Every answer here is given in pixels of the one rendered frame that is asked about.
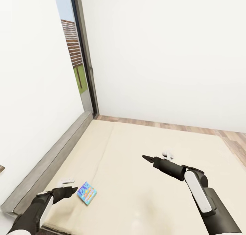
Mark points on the bed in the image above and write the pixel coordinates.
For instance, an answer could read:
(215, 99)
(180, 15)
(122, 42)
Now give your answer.
(133, 197)

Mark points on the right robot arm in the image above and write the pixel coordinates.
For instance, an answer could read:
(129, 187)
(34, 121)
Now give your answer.
(215, 215)

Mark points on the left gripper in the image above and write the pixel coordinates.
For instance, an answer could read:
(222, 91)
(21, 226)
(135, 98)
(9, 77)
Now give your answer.
(65, 192)

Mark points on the board game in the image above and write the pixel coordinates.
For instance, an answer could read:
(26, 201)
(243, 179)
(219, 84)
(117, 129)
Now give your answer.
(87, 193)

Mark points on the door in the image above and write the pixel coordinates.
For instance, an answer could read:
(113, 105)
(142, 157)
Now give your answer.
(72, 20)

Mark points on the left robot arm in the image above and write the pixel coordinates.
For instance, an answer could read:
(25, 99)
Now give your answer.
(31, 221)

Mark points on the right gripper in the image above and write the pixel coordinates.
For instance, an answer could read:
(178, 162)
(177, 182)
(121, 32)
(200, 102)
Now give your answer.
(163, 165)

